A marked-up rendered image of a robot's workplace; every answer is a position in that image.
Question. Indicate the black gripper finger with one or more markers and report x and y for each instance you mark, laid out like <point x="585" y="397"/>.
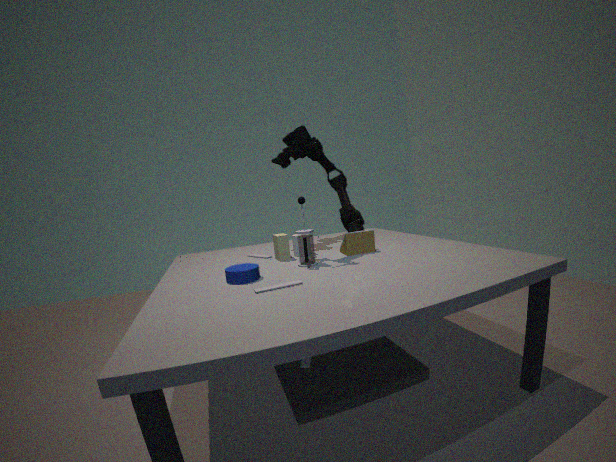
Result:
<point x="279" y="160"/>
<point x="295" y="147"/>

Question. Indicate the french press coffee maker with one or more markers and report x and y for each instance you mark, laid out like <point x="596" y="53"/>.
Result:
<point x="305" y="243"/>

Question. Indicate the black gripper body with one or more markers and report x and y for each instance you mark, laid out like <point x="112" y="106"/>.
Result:
<point x="295" y="156"/>

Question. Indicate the grey cylinder with cream top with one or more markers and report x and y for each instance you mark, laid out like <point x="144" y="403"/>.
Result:
<point x="295" y="247"/>

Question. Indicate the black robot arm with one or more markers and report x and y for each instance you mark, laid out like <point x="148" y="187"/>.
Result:
<point x="348" y="212"/>

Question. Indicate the blue cylinder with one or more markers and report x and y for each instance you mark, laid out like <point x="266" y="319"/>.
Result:
<point x="242" y="274"/>

